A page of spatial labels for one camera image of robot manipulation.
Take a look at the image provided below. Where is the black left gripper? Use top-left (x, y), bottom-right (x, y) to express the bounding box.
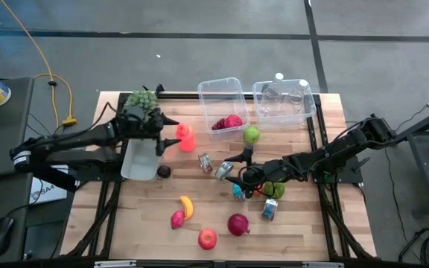
top-left (116, 106), bottom-right (182, 158)

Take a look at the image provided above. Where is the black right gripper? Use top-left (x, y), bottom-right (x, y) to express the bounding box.
top-left (224, 145), bottom-right (294, 200)

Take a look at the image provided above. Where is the orange plastic bottle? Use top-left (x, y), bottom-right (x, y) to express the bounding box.
top-left (175, 123), bottom-right (197, 153)

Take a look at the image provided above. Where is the green-label tin can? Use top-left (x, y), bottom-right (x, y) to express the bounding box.
top-left (198, 153), bottom-right (214, 174)
top-left (214, 161), bottom-right (235, 182)

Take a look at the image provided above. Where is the green apple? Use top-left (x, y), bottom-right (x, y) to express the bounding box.
top-left (262, 181), bottom-right (286, 200)
top-left (242, 125), bottom-right (261, 146)

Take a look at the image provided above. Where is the yellow banana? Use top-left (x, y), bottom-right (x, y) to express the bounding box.
top-left (179, 195), bottom-right (194, 220)

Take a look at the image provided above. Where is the pink fruit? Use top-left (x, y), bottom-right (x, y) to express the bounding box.
top-left (170, 209), bottom-right (185, 230)

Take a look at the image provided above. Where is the clear water bottle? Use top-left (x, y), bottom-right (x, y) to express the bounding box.
top-left (287, 79), bottom-right (310, 107)
top-left (262, 72), bottom-right (286, 111)

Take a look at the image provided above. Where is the green leafy vegetable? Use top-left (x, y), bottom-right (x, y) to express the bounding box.
top-left (124, 89), bottom-right (159, 115)

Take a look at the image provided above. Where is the blue rectangular tin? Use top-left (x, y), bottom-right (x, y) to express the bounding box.
top-left (261, 198), bottom-right (279, 222)

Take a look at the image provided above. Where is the dark red pomegranate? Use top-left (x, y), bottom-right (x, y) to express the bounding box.
top-left (227, 213), bottom-right (251, 237)

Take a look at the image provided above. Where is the clear plastic bin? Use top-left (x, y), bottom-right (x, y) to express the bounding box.
top-left (252, 77), bottom-right (317, 130)
top-left (197, 77), bottom-right (252, 135)

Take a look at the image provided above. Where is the red apple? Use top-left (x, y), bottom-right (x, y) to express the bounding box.
top-left (197, 228), bottom-right (218, 251)

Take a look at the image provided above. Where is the white cardboard box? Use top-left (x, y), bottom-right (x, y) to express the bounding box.
top-left (29, 174), bottom-right (70, 205)

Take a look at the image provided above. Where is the dark grey side table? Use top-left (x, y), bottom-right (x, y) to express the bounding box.
top-left (0, 77), bottom-right (36, 179)

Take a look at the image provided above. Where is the black metal stand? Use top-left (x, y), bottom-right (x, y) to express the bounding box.
top-left (392, 106), bottom-right (429, 219)

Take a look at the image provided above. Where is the black computer mouse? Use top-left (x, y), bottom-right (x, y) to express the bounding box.
top-left (0, 217), bottom-right (16, 257)

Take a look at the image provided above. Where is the white plastic handled bin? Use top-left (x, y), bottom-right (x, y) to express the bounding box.
top-left (120, 138), bottom-right (163, 182)

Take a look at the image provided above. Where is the black aluminium table frame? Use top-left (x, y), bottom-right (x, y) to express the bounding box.
top-left (60, 91), bottom-right (378, 268)

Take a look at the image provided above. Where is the yellow cable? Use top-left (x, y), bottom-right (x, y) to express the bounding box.
top-left (0, 0), bottom-right (78, 127)

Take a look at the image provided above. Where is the white frame bracket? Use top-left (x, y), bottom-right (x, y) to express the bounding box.
top-left (302, 261), bottom-right (345, 268)
top-left (94, 260), bottom-right (138, 268)

